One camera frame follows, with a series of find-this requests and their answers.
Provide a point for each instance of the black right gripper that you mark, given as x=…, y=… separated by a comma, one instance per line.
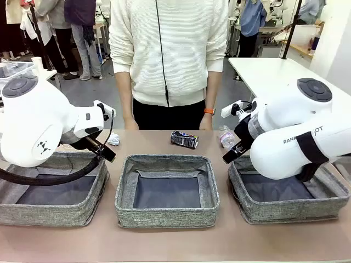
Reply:
x=244, y=134

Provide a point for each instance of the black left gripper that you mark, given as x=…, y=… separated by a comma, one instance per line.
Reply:
x=87, y=143

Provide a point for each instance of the white paper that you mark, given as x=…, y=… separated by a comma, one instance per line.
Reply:
x=113, y=139

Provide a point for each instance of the clear bottle pink label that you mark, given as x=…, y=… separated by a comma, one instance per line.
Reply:
x=227, y=137

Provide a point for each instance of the person's left forearm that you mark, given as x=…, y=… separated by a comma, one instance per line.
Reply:
x=213, y=90

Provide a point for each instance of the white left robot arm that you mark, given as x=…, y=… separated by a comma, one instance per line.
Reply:
x=33, y=115

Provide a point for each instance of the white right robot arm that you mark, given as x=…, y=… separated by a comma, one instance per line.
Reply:
x=288, y=153

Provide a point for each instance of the person's right forearm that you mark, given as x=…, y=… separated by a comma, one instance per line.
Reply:
x=124, y=93

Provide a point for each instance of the person's right hand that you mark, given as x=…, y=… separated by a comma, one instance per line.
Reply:
x=131, y=124

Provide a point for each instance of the person's left hand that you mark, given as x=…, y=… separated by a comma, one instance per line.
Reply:
x=205, y=124

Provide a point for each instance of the crushed dark blue can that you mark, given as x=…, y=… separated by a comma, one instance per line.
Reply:
x=183, y=140

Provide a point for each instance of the orange wrist watch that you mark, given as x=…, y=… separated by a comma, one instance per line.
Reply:
x=209, y=111

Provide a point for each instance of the grey fabric basket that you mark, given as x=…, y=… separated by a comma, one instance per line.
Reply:
x=55, y=216
x=288, y=211
x=164, y=216

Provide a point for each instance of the large white table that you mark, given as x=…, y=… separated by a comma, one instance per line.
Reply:
x=274, y=74

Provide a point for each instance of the white side table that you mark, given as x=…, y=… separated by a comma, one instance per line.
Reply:
x=50, y=74

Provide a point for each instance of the white paper cup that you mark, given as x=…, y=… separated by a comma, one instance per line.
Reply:
x=37, y=64

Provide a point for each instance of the bystander in purple top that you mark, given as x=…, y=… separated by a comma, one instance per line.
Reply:
x=85, y=41

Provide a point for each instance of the person in white sweater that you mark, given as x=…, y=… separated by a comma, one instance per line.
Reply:
x=170, y=54

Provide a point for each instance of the clear plastic bin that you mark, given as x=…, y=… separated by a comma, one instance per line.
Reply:
x=16, y=69

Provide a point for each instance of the bystander in black trousers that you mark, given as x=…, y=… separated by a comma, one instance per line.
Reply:
x=59, y=35

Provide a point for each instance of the black tripod pole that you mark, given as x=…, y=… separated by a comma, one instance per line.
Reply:
x=41, y=41

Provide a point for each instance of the bystander in blue shirt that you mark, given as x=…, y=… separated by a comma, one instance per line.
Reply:
x=251, y=22

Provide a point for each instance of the black stand pole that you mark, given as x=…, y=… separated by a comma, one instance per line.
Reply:
x=291, y=33

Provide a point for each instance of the translucent plastic container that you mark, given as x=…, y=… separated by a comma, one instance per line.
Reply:
x=304, y=35

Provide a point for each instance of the bystander in black skirt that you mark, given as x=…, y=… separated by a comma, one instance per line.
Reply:
x=11, y=27

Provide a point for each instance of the bystander in pale shirt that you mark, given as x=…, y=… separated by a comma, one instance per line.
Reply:
x=310, y=11

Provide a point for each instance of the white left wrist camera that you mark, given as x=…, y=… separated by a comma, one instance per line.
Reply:
x=109, y=111

